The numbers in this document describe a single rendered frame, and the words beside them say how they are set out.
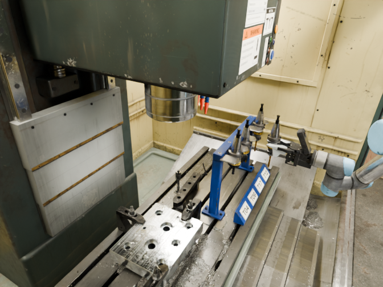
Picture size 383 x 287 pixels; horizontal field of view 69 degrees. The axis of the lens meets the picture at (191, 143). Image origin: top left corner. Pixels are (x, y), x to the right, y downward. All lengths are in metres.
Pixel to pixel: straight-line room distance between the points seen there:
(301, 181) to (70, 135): 1.34
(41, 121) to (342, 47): 1.43
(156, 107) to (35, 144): 0.48
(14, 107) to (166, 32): 0.58
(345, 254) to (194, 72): 1.12
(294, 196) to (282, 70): 0.74
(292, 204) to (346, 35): 0.95
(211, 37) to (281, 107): 1.25
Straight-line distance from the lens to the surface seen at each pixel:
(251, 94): 1.84
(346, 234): 1.59
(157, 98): 0.78
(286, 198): 1.78
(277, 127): 1.30
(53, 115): 1.10
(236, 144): 1.13
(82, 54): 0.86
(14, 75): 1.01
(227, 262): 1.16
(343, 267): 1.44
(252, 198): 1.39
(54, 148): 1.14
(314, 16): 1.69
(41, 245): 1.35
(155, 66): 0.70
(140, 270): 1.05
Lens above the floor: 1.80
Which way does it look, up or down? 29 degrees down
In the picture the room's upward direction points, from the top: 2 degrees clockwise
